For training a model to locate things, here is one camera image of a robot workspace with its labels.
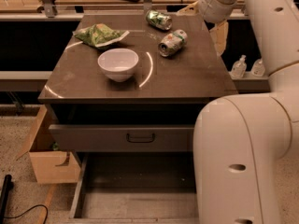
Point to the upper grey drawer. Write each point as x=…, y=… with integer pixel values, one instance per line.
x=112, y=138

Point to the grey drawer cabinet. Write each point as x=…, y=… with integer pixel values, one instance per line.
x=156, y=105

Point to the green chip bag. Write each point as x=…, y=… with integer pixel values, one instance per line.
x=100, y=35

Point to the black drawer handle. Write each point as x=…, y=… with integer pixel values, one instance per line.
x=140, y=139

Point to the crushed 7up can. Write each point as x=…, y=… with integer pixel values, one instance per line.
x=172, y=43

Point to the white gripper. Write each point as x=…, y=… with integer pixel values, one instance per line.
x=206, y=7

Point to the right clear sanitizer bottle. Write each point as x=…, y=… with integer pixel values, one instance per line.
x=258, y=68

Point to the left clear sanitizer bottle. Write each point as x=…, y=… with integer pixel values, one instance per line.
x=239, y=67

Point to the clear sanitizer bottle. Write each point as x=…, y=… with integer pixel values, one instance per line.
x=239, y=67
x=258, y=68

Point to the green soda can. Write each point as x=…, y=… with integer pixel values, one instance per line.
x=159, y=20

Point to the white bowl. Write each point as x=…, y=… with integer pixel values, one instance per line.
x=118, y=64

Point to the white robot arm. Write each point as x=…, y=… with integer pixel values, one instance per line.
x=237, y=139

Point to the open lower drawer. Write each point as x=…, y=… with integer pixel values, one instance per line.
x=135, y=188

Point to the black cylindrical object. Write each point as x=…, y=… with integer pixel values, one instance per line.
x=7, y=186

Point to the cardboard box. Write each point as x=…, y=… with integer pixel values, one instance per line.
x=50, y=164

